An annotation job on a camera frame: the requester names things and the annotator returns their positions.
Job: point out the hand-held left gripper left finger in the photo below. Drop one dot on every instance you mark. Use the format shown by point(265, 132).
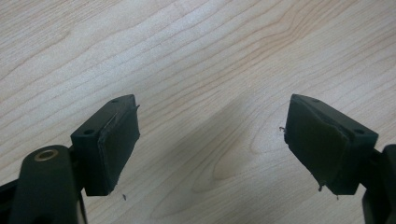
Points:
point(102, 149)

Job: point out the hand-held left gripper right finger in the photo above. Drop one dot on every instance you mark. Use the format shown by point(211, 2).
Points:
point(323, 146)

